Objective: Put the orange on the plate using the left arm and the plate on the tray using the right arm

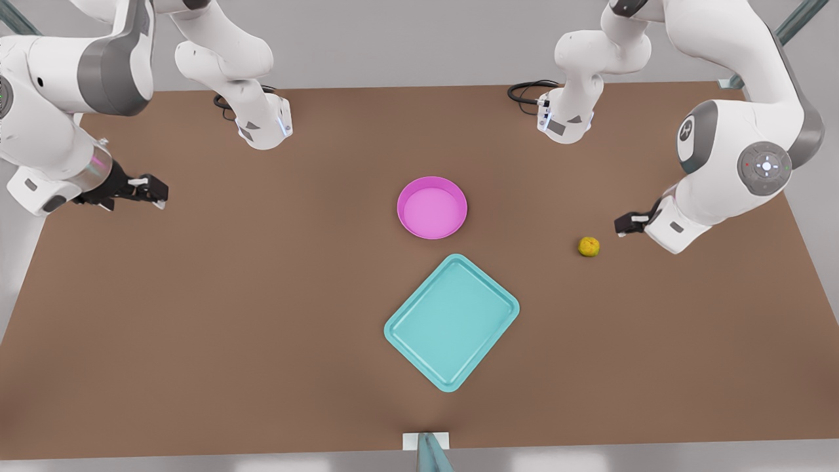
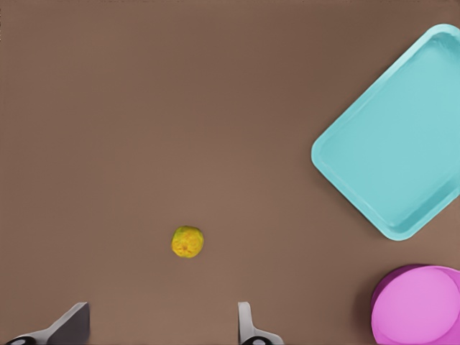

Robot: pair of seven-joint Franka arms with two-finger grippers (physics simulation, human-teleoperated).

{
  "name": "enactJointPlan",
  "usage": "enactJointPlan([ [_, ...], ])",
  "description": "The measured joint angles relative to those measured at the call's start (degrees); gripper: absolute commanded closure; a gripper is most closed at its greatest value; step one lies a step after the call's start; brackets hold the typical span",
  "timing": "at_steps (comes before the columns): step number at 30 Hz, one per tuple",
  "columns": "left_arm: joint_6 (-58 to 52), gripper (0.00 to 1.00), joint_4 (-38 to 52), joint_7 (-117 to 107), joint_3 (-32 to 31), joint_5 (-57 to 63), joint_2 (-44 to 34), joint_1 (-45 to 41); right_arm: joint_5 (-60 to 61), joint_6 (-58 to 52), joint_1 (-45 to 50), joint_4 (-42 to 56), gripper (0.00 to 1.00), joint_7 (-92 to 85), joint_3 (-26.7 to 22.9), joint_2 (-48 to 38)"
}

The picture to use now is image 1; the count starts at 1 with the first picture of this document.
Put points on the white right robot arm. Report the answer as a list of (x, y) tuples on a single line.
[(52, 72)]

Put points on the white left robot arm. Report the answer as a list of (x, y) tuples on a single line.
[(741, 98)]

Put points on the pink round plate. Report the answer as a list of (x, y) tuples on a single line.
[(432, 210)]

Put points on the teal rectangular tray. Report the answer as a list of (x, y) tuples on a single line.
[(452, 322)]

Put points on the small orange fruit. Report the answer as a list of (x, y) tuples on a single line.
[(588, 247)]

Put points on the silver frame post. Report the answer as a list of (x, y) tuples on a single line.
[(16, 18), (790, 25), (429, 452)]

